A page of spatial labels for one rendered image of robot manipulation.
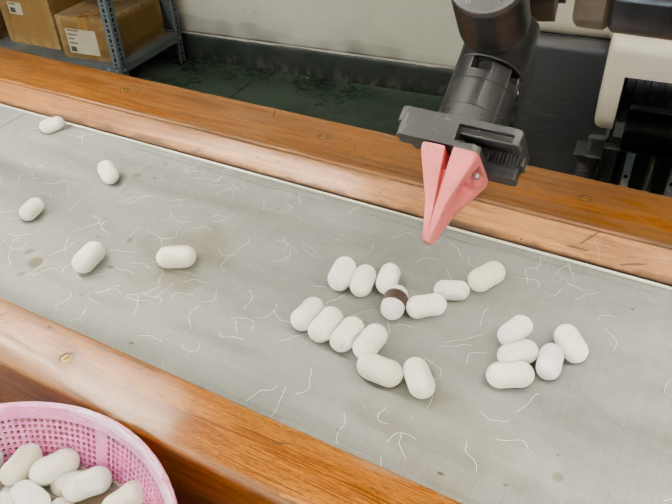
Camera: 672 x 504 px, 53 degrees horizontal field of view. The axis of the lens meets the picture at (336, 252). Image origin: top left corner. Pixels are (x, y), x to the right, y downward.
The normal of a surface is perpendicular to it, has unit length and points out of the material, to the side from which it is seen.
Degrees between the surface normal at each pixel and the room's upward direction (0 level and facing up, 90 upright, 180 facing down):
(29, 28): 90
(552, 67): 90
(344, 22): 89
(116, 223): 0
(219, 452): 0
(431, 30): 88
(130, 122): 45
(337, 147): 0
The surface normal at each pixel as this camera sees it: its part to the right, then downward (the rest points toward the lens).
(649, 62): -0.40, 0.67
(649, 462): -0.04, -0.79
